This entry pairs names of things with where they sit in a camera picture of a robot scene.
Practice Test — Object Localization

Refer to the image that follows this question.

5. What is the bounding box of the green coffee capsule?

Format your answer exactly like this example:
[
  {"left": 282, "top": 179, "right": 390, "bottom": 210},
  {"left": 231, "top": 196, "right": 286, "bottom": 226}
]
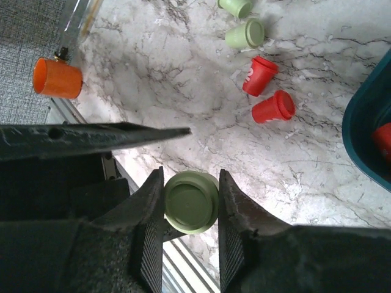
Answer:
[
  {"left": 225, "top": 18, "right": 265, "bottom": 49},
  {"left": 164, "top": 170, "right": 219, "bottom": 234},
  {"left": 217, "top": 0, "right": 253, "bottom": 18}
]

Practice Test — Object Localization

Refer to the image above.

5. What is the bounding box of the red coffee capsule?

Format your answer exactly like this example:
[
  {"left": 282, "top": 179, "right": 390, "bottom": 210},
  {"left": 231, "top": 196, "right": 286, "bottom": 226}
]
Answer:
[
  {"left": 371, "top": 123, "right": 391, "bottom": 165},
  {"left": 251, "top": 90, "right": 296, "bottom": 124},
  {"left": 242, "top": 56, "right": 279, "bottom": 96}
]

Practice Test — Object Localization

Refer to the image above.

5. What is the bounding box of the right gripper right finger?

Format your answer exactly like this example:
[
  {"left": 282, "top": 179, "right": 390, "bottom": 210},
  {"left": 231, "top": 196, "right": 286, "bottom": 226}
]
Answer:
[{"left": 218, "top": 169, "right": 290, "bottom": 292}]

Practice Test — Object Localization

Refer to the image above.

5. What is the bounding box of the orange cup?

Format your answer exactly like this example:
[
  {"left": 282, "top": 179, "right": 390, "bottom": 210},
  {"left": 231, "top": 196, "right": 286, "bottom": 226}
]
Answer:
[{"left": 32, "top": 58, "right": 82, "bottom": 99}]

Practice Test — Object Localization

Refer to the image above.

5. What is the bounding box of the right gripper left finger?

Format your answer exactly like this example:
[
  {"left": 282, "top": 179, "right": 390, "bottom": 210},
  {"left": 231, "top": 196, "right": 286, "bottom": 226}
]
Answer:
[{"left": 93, "top": 167, "right": 164, "bottom": 292}]

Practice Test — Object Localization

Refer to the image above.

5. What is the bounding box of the teal storage basket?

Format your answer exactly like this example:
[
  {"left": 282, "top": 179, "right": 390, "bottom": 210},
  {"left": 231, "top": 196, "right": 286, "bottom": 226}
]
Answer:
[{"left": 342, "top": 52, "right": 390, "bottom": 191}]

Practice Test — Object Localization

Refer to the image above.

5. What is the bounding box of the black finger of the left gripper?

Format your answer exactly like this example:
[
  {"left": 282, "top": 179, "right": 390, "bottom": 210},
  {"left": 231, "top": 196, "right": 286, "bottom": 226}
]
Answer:
[{"left": 1, "top": 122, "right": 191, "bottom": 161}]

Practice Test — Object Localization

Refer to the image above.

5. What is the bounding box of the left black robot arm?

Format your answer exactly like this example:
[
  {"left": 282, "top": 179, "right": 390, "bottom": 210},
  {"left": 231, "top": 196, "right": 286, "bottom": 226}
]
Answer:
[{"left": 1, "top": 123, "right": 191, "bottom": 221}]

